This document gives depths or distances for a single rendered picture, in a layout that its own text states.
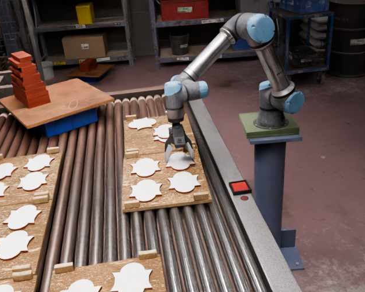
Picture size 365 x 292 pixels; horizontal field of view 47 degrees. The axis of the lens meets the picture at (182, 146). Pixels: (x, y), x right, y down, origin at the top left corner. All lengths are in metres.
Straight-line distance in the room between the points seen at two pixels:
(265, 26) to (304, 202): 1.69
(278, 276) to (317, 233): 1.63
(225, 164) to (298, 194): 1.50
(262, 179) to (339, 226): 0.86
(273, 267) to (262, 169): 1.04
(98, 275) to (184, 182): 0.56
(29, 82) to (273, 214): 1.55
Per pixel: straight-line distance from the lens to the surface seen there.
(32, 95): 2.45
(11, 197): 1.90
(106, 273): 1.41
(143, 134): 2.19
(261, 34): 1.90
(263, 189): 2.45
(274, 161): 2.35
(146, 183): 1.76
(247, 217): 1.60
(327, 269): 2.77
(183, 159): 1.91
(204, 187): 1.72
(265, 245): 1.49
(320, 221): 3.11
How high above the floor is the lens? 1.91
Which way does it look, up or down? 28 degrees down
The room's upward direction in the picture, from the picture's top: 4 degrees counter-clockwise
